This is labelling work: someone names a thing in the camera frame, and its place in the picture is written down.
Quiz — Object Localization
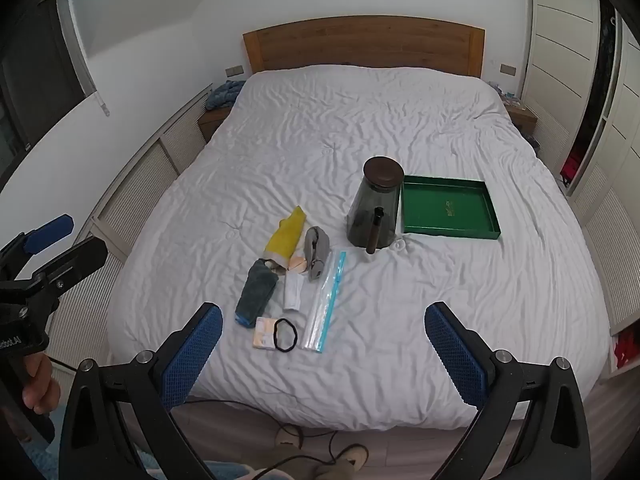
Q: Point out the red item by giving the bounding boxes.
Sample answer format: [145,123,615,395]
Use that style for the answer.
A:
[612,332,640,371]

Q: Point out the white louvered wall panel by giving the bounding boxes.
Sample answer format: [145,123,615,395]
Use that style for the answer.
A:
[50,85,213,361]

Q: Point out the clear zip bag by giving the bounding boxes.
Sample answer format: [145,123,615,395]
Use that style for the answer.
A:
[300,251,347,353]

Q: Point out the black cable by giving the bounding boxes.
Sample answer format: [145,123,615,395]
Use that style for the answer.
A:
[170,400,351,480]

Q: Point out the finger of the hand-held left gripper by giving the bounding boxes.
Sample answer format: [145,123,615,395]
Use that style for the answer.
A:
[0,214,75,281]
[30,236,109,311]

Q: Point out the grey fabric pouch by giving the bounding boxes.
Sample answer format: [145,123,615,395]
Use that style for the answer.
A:
[303,226,332,282]

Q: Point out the dark glass jar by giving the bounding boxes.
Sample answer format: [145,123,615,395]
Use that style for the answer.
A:
[346,156,405,250]

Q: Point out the green tray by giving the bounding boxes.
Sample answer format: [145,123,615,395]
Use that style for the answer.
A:
[400,175,502,241]

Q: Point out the white wardrobe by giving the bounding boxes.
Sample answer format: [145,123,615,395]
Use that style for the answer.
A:
[520,0,640,201]

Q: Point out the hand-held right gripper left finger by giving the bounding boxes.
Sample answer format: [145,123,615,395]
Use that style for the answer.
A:
[59,302,224,480]

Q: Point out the wooden headboard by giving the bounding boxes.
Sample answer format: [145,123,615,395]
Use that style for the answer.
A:
[242,15,486,79]

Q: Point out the dark teal towel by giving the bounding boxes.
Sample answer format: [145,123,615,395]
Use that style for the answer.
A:
[235,258,279,329]

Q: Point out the black hair tie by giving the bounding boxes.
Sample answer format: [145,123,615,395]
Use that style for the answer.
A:
[272,318,298,352]

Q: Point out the white cloth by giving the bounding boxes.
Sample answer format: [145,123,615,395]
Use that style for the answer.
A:
[283,276,304,311]

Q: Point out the yellow cloth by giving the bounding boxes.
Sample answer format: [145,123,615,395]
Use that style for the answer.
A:
[265,206,307,268]

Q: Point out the white louvered cabinet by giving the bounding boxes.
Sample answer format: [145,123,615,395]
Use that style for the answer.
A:
[565,170,640,336]

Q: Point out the bed with white duvet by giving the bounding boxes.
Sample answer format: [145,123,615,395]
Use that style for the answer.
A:
[105,66,612,433]

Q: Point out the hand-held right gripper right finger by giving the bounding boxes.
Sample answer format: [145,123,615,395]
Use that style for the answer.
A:
[424,301,592,480]

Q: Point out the wooden nightstand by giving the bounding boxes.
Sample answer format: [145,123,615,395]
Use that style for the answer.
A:
[500,92,538,133]
[197,110,233,143]

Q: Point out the small pink white packet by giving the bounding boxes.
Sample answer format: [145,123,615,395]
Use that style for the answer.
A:
[252,317,281,351]

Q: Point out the beige slipper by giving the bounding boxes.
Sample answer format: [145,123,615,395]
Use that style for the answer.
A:
[330,444,370,471]
[275,424,303,448]

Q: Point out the nightstand clutter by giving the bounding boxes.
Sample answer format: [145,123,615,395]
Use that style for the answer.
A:
[487,80,526,111]

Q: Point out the blue knitted blanket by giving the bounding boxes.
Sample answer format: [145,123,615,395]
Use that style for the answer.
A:
[205,80,246,111]

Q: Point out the person's left hand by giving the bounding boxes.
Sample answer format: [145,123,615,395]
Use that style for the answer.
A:
[24,354,62,414]

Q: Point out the dark tube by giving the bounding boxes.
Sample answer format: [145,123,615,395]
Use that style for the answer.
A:
[366,208,385,256]

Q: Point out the red clothes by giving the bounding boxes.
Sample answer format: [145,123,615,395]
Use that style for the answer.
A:
[560,145,583,186]

